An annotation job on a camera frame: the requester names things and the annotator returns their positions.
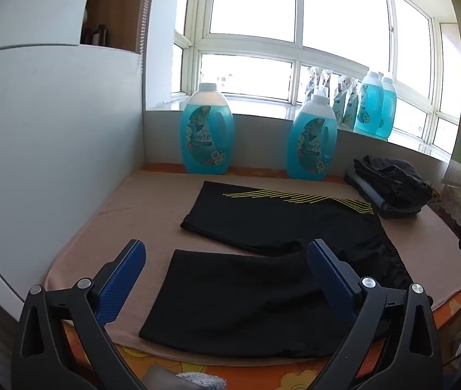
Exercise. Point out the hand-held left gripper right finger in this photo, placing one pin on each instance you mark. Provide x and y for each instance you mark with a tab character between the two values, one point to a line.
330	276

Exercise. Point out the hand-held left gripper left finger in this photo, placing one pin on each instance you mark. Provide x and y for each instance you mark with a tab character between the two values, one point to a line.
122	276

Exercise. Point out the black pants with yellow stripes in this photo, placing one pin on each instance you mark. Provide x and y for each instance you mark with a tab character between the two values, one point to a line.
254	219

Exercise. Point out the beige blanket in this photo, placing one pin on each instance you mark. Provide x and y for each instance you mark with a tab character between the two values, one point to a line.
133	211

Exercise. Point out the dark folded clothes pile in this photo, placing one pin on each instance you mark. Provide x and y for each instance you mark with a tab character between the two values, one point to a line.
380	207

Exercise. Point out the stack of folded dark clothes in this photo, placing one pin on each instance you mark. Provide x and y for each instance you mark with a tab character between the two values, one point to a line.
397	178

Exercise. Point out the blue detergent bottle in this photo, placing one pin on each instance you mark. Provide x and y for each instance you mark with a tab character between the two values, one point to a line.
368	105
206	138
311	146
388	109

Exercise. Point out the white knitted cloth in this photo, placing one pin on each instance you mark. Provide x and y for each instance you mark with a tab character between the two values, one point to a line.
202	381

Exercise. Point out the white wardrobe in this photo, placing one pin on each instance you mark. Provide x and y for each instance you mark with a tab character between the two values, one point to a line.
51	130

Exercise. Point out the white framed window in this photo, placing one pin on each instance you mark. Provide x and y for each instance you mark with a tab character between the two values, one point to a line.
297	53

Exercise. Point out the wooden shelf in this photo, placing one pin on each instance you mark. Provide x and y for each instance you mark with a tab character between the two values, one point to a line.
120	4

